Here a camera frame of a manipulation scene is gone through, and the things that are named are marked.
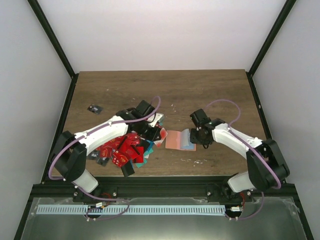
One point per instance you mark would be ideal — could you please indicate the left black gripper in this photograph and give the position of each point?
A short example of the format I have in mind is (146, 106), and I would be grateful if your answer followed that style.
(152, 136)

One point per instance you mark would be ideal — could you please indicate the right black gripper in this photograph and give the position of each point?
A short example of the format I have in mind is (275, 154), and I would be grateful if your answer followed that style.
(194, 140)

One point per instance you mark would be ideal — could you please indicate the pink leather card holder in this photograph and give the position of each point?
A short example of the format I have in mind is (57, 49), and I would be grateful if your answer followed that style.
(179, 140)

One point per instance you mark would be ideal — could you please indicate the white red circle card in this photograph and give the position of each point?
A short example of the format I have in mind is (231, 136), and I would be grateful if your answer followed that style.
(162, 136)

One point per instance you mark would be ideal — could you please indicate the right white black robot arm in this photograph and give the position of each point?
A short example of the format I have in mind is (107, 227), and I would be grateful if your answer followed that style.
(266, 165)

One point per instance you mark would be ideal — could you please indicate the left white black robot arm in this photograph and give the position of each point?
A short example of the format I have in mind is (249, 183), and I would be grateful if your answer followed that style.
(69, 155)

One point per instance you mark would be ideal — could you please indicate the red card left pile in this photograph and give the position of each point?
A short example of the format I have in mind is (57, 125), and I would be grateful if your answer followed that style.
(125, 145)

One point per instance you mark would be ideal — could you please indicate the teal card front pile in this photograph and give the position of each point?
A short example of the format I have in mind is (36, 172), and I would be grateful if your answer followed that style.
(142, 158)

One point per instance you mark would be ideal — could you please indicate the black VIP card far left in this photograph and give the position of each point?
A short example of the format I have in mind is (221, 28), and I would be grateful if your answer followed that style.
(96, 109)

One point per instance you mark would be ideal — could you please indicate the red VIP card front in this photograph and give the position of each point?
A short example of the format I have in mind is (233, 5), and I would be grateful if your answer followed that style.
(120, 158)

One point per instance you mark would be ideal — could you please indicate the black card at front edge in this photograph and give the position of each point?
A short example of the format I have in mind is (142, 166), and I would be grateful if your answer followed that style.
(127, 169)

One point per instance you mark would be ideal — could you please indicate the black card low left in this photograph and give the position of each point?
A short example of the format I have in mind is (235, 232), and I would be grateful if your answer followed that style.
(102, 161)

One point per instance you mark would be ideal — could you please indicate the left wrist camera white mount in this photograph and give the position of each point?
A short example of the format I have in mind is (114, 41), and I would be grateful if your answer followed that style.
(157, 118)

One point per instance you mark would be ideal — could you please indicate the black aluminium frame rail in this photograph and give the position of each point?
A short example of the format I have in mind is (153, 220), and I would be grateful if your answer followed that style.
(139, 187)

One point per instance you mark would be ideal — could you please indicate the light blue slotted cable duct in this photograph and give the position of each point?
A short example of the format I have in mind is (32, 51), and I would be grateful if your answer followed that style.
(203, 210)

